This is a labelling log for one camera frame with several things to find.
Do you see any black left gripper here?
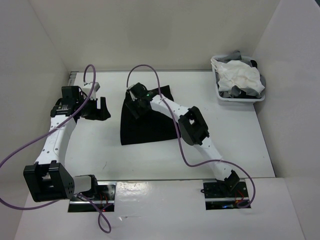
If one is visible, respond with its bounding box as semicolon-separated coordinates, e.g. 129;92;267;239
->
76;95;111;121

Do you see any black skirt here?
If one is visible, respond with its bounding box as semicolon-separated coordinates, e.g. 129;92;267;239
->
120;92;177;146

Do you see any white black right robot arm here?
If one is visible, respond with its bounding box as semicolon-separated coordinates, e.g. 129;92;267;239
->
125;82;240;197

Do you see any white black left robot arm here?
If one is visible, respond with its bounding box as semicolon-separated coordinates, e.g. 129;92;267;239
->
23;82;111;202

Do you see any grey skirt in basket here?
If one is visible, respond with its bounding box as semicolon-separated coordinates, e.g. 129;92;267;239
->
218;50;266;98

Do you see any white laundry basket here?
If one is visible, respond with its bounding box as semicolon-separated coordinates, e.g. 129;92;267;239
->
211;55;266;104

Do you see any white skirt in basket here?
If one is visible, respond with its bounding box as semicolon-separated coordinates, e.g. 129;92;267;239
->
211;59;265;95

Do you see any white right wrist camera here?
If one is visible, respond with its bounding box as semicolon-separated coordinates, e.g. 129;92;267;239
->
127;85;137;101

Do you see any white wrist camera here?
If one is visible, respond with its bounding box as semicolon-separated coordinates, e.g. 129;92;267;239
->
82;82;100;100
127;85;137;101

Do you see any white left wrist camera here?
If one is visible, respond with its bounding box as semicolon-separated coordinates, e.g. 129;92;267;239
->
82;82;100;100

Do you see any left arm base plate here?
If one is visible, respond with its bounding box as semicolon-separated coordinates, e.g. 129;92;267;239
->
67;181;117;213

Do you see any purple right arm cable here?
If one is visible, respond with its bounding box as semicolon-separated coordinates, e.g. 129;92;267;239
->
126;64;256;209

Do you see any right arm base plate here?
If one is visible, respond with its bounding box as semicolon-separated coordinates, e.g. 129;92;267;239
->
200;180;250;210

